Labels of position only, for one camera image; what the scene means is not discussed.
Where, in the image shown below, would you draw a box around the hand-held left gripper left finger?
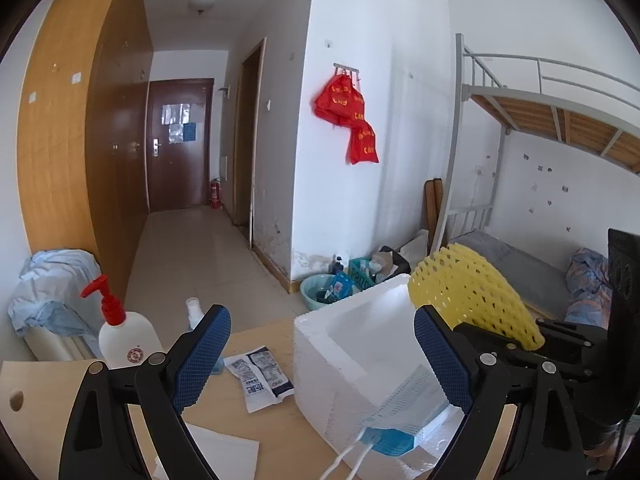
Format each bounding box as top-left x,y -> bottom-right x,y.
59,304 -> 232,480

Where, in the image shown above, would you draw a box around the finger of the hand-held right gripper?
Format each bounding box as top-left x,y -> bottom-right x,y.
535,316 -> 609,344
451,321 -> 609,379

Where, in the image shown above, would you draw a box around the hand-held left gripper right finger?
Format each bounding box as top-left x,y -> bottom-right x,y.
414,304 -> 587,480

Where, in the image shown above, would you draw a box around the blue face mask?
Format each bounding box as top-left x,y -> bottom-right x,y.
320,364 -> 451,480

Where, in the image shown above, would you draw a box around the yellow foam fruit net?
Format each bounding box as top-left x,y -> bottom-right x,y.
407,241 -> 546,352

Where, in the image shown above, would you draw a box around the white foam box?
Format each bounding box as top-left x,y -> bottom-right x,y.
292,273 -> 481,480

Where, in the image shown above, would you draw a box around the clear blue spray bottle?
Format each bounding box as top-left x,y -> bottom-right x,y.
185,297 -> 225,376

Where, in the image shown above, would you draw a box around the crumpled patterned clothes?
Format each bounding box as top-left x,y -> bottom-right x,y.
564,247 -> 614,327

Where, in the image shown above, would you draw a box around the white wet wipe packet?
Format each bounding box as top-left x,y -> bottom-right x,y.
223,353 -> 282,414
246,344 -> 296,402

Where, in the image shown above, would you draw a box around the white red-pump lotion bottle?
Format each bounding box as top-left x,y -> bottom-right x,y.
81,274 -> 165,371

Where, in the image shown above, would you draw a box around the grey mattress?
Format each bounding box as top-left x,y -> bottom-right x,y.
446,229 -> 572,319

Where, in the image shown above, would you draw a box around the white paper tissue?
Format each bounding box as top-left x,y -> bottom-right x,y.
152,421 -> 261,480

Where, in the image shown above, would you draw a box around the black bag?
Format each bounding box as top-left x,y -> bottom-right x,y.
377,244 -> 412,277

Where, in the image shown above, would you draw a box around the teal plastic basket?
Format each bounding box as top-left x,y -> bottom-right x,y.
348,257 -> 378,294

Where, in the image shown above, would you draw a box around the blue packet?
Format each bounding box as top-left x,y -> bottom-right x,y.
329,272 -> 357,304

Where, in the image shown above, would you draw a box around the green plastic basin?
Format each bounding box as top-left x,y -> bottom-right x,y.
299,273 -> 352,309

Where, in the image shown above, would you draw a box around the brown wooden boards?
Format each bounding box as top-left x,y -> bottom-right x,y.
423,178 -> 445,242

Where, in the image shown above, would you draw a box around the pale blue cloth pile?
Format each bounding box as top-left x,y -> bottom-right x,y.
7,248 -> 102,339

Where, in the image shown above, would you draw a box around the dark brown door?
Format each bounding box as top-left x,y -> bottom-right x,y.
144,78 -> 215,214

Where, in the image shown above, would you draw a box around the red printed bag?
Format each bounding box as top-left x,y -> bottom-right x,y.
312,72 -> 366,129
347,119 -> 380,165

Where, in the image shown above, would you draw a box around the door notice papers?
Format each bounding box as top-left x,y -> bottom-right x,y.
160,102 -> 199,144

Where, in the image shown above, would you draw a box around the wooden wardrobe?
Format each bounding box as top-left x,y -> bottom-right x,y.
17,0 -> 154,307

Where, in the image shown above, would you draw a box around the wooden side door frame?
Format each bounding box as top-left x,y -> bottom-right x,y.
232,38 -> 267,252

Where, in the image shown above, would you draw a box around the grey metal bunk bed frame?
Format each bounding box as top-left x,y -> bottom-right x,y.
429,33 -> 640,262

